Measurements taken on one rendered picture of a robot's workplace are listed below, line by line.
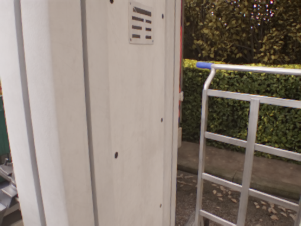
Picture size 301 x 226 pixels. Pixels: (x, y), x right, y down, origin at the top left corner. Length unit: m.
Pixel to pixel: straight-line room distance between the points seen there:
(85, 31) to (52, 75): 0.05
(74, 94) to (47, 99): 0.02
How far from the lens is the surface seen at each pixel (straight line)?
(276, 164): 3.06
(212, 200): 2.44
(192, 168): 2.84
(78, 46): 0.22
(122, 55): 0.29
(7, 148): 1.15
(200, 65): 1.51
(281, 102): 1.25
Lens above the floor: 1.31
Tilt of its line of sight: 14 degrees down
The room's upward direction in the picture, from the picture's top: straight up
